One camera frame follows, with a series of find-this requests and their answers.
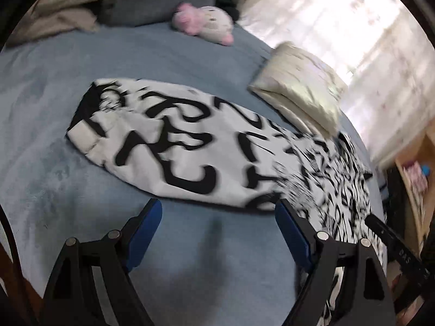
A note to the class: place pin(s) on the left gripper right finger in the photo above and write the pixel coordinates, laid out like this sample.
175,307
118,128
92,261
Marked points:
364,297

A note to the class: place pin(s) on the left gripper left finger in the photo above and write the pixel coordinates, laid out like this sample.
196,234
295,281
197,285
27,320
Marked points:
71,296

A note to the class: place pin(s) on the black and white graffiti hoodie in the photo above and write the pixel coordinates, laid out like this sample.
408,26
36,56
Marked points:
177,142

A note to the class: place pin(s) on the wooden bookshelf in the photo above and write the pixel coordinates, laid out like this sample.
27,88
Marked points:
415,164

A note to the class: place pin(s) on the blue fleece bed blanket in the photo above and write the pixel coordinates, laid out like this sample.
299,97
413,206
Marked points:
51,191

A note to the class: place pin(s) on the sheer floral curtain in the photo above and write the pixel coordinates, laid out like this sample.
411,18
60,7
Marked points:
376,47

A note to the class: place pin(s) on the beige crumpled blanket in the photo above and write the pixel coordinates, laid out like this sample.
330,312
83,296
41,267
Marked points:
51,17

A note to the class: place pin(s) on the pink and white plush toy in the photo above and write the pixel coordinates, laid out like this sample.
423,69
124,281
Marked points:
209,23

